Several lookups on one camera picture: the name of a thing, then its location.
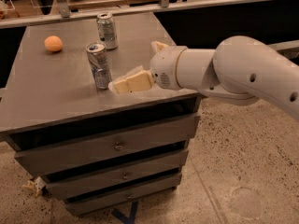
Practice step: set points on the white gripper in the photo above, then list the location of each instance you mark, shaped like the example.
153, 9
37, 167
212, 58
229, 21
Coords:
163, 66

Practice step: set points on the silver blue redbull can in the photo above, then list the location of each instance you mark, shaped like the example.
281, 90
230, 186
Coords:
97, 58

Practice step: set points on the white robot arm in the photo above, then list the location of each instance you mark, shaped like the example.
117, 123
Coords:
239, 71

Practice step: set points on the silver soda can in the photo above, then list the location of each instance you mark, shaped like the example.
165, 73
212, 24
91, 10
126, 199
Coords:
107, 30

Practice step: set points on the orange fruit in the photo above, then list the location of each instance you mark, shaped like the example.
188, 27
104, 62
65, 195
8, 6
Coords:
53, 43

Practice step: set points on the grey drawer cabinet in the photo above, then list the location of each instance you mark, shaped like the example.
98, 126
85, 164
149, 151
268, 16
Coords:
51, 99

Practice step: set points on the middle grey drawer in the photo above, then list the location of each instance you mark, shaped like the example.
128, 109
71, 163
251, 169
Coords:
73, 187

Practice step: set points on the grey drawer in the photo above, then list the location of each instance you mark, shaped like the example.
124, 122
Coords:
124, 195
57, 158
73, 187

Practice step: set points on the top grey drawer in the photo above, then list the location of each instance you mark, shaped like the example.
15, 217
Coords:
57, 158

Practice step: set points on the bottom grey drawer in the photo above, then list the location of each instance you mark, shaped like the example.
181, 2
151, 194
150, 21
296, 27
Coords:
124, 195

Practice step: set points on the metal railing frame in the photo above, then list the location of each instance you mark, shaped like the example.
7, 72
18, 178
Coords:
272, 21

